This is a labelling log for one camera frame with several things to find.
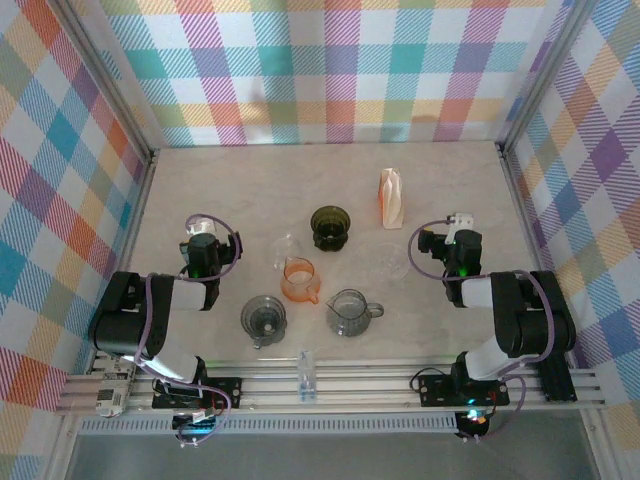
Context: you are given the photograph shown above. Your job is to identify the grey coffee dripper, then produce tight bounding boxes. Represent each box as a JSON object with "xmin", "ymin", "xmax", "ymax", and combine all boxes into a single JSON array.
[{"xmin": 240, "ymin": 294, "xmax": 290, "ymax": 350}]

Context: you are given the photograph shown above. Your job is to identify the orange white coffee filter box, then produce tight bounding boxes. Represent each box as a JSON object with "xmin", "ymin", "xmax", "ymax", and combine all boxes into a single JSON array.
[{"xmin": 375, "ymin": 168, "xmax": 405, "ymax": 230}]

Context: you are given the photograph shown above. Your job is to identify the black ribbed bracket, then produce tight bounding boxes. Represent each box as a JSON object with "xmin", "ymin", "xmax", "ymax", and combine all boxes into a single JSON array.
[{"xmin": 537, "ymin": 355, "xmax": 577, "ymax": 403}]

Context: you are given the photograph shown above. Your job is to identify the clear coffee dripper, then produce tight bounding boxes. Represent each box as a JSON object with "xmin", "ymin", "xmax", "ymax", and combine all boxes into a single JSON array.
[{"xmin": 362, "ymin": 242, "xmax": 412, "ymax": 281}]

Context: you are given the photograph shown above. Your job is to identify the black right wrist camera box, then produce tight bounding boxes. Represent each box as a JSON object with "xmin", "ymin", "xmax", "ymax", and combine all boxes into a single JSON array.
[{"xmin": 418, "ymin": 228, "xmax": 449, "ymax": 262}]

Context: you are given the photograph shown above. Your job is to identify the dark green coffee dripper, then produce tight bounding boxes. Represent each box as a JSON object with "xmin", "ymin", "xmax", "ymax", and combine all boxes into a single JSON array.
[{"xmin": 309, "ymin": 204, "xmax": 352, "ymax": 252}]

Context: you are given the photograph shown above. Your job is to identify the grey coffee server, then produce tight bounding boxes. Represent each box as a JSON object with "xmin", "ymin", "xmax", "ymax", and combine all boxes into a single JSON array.
[{"xmin": 325, "ymin": 288, "xmax": 385, "ymax": 339}]

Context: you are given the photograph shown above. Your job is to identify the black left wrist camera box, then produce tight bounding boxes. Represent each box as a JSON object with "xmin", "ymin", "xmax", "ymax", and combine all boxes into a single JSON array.
[{"xmin": 219, "ymin": 232, "xmax": 242, "ymax": 266}]

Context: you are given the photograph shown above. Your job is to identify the clear plastic block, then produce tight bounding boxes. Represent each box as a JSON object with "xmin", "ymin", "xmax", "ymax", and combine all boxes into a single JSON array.
[{"xmin": 297, "ymin": 348, "xmax": 319, "ymax": 404}]

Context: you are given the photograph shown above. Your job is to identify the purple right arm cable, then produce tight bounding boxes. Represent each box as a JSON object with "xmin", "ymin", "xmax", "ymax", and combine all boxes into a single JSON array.
[{"xmin": 407, "ymin": 215, "xmax": 557, "ymax": 444}]

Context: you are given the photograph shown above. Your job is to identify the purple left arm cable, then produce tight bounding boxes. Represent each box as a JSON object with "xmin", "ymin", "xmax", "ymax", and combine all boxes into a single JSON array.
[{"xmin": 132, "ymin": 212, "xmax": 246, "ymax": 449}]

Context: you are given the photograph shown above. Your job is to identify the aluminium back rail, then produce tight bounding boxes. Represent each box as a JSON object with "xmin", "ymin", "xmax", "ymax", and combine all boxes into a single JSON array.
[{"xmin": 152, "ymin": 140, "xmax": 504, "ymax": 151}]

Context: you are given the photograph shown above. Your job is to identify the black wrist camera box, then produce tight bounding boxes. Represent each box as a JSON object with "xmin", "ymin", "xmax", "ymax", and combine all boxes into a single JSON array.
[
  {"xmin": 418, "ymin": 228, "xmax": 449, "ymax": 262},
  {"xmin": 219, "ymin": 232, "xmax": 242, "ymax": 266}
]

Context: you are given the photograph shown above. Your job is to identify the aluminium side rail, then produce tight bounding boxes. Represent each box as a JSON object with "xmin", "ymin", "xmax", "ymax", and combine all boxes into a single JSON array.
[
  {"xmin": 87, "ymin": 148, "xmax": 160, "ymax": 374},
  {"xmin": 497, "ymin": 142, "xmax": 609, "ymax": 406}
]

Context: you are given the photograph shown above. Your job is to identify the small control circuit board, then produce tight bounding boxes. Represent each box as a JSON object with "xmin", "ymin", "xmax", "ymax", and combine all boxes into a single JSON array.
[
  {"xmin": 454, "ymin": 409, "xmax": 489, "ymax": 441},
  {"xmin": 172, "ymin": 412, "xmax": 221, "ymax": 446}
]

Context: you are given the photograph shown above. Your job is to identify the white printed label board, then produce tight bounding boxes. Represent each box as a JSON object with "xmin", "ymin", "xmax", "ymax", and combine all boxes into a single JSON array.
[{"xmin": 93, "ymin": 367, "xmax": 137, "ymax": 419}]

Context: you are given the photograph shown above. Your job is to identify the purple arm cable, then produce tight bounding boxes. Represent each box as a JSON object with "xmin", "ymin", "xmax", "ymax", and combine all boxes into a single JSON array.
[
  {"xmin": 407, "ymin": 215, "xmax": 557, "ymax": 444},
  {"xmin": 132, "ymin": 212, "xmax": 246, "ymax": 449}
]

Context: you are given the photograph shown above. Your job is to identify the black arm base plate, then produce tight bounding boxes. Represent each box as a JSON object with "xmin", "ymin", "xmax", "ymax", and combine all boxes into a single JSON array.
[
  {"xmin": 151, "ymin": 377, "xmax": 244, "ymax": 410},
  {"xmin": 417, "ymin": 372, "xmax": 511, "ymax": 409}
]

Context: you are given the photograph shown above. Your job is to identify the white paper filters stack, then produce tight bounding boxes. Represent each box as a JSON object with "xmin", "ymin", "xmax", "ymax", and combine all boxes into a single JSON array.
[{"xmin": 380, "ymin": 168, "xmax": 403, "ymax": 224}]

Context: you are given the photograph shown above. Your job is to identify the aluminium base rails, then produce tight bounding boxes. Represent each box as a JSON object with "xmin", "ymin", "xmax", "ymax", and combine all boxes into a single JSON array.
[{"xmin": 54, "ymin": 357, "xmax": 606, "ymax": 415}]

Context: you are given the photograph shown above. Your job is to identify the orange coffee server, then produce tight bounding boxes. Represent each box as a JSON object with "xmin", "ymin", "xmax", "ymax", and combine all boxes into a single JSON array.
[{"xmin": 279, "ymin": 256, "xmax": 322, "ymax": 305}]

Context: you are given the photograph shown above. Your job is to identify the aluminium corner post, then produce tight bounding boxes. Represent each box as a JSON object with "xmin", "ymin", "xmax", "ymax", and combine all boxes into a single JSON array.
[
  {"xmin": 49, "ymin": 0, "xmax": 157, "ymax": 169},
  {"xmin": 497, "ymin": 0, "xmax": 601, "ymax": 151}
]

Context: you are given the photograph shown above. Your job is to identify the grey slotted cable duct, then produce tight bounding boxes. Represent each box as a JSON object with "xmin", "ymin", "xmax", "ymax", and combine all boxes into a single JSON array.
[{"xmin": 78, "ymin": 417, "xmax": 460, "ymax": 435}]

